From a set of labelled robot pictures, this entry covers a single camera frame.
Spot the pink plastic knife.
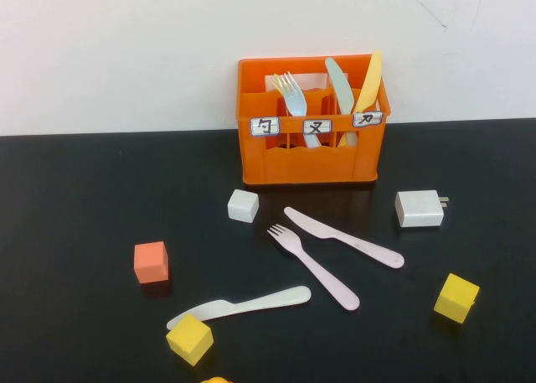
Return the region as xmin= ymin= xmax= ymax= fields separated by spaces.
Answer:
xmin=283 ymin=206 xmax=405 ymax=270

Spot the pink plastic fork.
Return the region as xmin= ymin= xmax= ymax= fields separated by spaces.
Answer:
xmin=266 ymin=223 xmax=361 ymax=312

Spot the white plastic knife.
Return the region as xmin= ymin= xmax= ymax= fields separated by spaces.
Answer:
xmin=166 ymin=285 xmax=312 ymax=330

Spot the orange plastic cutlery holder crate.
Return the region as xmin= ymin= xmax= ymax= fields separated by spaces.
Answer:
xmin=237 ymin=54 xmax=393 ymax=187

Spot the white foam cube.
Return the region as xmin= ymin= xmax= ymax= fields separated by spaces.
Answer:
xmin=227 ymin=189 xmax=260 ymax=224

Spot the white spoon character label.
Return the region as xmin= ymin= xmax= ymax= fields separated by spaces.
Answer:
xmin=250 ymin=116 xmax=281 ymax=137

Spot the white fork character label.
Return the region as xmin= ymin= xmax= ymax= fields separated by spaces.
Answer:
xmin=301 ymin=118 xmax=333 ymax=136

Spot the light blue plastic fork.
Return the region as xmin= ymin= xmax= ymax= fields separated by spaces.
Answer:
xmin=281 ymin=71 xmax=322 ymax=148

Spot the yellow plastic fork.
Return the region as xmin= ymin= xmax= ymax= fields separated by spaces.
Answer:
xmin=270 ymin=73 xmax=294 ymax=94

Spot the light blue plastic knife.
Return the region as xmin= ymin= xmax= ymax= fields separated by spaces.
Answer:
xmin=325 ymin=57 xmax=359 ymax=148

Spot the white knife character label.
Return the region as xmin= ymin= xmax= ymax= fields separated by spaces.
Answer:
xmin=352 ymin=111 xmax=384 ymax=128

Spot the salmon orange foam cube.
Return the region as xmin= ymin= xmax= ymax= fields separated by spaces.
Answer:
xmin=133 ymin=241 xmax=170 ymax=284

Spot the yellow plastic knife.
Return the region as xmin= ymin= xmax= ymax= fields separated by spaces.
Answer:
xmin=338 ymin=49 xmax=383 ymax=148

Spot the white power adapter plug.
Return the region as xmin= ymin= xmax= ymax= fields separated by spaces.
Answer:
xmin=394 ymin=189 xmax=450 ymax=229

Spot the yellow foam cube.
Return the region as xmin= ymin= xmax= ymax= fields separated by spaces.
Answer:
xmin=165 ymin=313 xmax=214 ymax=367
xmin=433 ymin=272 xmax=481 ymax=326

